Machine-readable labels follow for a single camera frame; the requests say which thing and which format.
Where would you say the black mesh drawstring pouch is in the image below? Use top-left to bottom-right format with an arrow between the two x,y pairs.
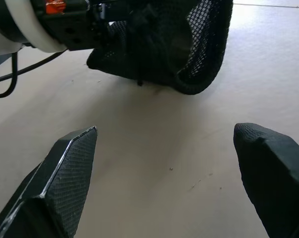
86,0 -> 234,96

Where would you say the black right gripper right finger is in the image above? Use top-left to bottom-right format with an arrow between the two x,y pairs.
234,122 -> 299,238

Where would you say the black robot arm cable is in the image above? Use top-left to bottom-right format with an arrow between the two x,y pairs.
0,48 -> 68,98

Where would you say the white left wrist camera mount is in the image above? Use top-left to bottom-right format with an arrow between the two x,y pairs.
4,0 -> 68,54

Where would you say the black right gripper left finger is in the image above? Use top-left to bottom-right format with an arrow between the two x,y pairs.
0,125 -> 99,238

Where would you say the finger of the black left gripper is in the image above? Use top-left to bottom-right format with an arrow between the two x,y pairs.
106,21 -> 127,50

